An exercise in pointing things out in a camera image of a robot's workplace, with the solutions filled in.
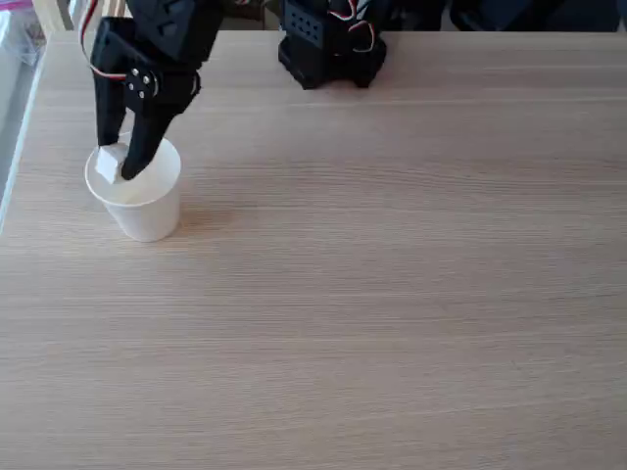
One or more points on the pale wooden chair frame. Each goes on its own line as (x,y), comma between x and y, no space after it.
(49,17)

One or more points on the small white block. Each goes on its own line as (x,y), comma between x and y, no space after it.
(109,164)

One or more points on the clear plastic bag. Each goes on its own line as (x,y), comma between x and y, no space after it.
(19,34)

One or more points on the white paper cup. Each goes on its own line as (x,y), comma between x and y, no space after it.
(147,215)

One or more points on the dark bag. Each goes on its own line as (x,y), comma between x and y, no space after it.
(529,14)

